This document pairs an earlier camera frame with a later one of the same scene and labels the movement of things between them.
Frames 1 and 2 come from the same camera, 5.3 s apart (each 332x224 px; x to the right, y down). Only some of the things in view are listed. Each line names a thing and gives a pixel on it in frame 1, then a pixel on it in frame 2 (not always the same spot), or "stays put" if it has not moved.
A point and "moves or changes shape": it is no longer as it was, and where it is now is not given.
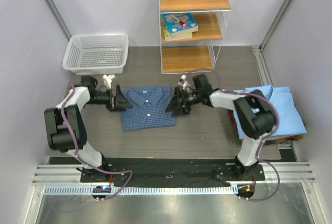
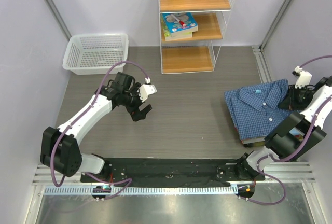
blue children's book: (180, 23) stays put
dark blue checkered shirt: (149, 104) moves or changes shape
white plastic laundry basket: (96, 54) stays put
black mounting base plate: (171, 170) stays put
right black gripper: (181, 109) to (290, 101)
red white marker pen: (181, 22) stays put
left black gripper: (120, 101) to (135, 112)
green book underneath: (168, 36) stays put
